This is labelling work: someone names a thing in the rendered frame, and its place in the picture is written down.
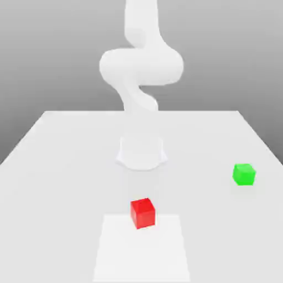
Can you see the small green cube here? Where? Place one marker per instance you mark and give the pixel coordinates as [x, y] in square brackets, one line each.
[244, 174]

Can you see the small red cube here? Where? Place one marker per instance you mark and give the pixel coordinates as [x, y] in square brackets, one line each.
[143, 214]

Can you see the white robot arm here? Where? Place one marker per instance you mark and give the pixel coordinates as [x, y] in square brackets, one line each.
[141, 66]

